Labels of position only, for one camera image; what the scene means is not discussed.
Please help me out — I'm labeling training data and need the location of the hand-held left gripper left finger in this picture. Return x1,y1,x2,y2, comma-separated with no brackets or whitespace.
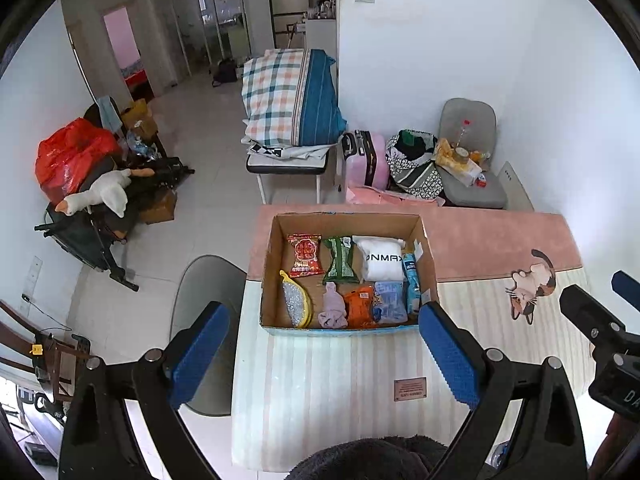
59,301,231,480

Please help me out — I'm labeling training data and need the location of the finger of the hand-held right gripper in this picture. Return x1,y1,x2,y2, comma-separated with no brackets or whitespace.
611,270,640,311
559,284,627,347

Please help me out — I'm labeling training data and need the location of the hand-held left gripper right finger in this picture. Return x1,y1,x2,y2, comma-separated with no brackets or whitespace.
417,301,588,480

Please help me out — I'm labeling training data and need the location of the blue wet wipes packet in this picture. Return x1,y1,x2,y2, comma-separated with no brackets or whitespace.
372,281,409,325

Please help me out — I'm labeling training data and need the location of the light blue long packet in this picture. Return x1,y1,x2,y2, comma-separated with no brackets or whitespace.
401,251,424,316

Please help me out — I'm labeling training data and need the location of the orange snack packet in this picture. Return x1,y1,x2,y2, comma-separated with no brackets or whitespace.
343,286,377,329

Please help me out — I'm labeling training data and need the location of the yellow silver scrubbing sponge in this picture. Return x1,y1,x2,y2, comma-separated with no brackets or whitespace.
278,270,314,328

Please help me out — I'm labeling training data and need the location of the white soft packet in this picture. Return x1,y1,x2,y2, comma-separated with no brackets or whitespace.
352,235,406,282

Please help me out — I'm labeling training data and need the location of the purple sock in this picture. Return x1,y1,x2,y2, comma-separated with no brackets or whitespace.
318,282,349,331

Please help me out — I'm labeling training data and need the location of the green snack packet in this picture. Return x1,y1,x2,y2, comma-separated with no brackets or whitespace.
322,236,361,283

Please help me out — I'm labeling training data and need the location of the red snack packet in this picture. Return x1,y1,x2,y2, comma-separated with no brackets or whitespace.
286,233,325,278

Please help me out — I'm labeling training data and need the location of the plain grey chair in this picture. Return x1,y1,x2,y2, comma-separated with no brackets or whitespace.
170,255,248,416

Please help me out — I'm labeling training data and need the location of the striped pink cat mat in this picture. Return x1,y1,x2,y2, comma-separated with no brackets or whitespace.
231,203,601,473

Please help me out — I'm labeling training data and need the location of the person's dark fleece clothing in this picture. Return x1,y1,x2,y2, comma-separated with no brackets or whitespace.
285,435,451,480

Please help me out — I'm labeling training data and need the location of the white board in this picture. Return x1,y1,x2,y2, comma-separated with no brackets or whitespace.
497,161,535,212

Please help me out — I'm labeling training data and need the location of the dark wooden rack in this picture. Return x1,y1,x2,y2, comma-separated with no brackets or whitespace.
0,300,93,403

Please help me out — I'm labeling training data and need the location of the brown cardboard box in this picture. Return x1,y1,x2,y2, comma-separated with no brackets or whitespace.
137,190,178,225

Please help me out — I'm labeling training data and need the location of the black folding cart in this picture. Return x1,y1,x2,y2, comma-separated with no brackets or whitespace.
34,157,196,293

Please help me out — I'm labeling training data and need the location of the pink cloth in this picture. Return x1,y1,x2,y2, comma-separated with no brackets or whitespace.
346,185,446,207

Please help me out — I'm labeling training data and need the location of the white goose plush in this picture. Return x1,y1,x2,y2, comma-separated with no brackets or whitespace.
55,167,153,218

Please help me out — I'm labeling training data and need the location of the patterned bag of clothes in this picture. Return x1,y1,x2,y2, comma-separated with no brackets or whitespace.
385,129,446,201

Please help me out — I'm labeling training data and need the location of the white black bench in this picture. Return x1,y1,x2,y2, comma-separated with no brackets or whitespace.
246,142,331,206

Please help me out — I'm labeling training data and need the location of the pink suitcase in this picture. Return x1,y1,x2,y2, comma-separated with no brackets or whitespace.
341,130,391,188

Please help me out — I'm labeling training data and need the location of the folded patterned cloth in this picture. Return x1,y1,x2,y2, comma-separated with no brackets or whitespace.
242,135,333,161

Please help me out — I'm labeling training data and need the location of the grey cushioned chair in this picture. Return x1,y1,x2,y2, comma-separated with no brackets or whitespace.
439,98,508,209

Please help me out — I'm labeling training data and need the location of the red plastic bag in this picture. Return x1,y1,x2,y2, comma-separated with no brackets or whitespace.
35,117,123,203

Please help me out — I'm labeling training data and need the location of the yellow taped cardboard box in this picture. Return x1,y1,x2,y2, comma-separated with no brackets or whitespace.
120,99,156,141

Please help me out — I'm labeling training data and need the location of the light blue cloth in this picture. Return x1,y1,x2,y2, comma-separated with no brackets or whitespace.
95,96,123,131

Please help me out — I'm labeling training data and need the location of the plaid folded blanket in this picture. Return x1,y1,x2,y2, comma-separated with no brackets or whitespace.
241,49,347,146

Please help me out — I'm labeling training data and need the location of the black bag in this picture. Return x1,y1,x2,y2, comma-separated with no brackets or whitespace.
211,57,238,88

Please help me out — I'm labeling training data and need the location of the white cabinet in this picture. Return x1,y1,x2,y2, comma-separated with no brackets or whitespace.
306,19,337,53

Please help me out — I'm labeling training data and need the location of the white wall outlet strip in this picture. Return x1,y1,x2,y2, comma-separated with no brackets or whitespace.
21,255,43,316

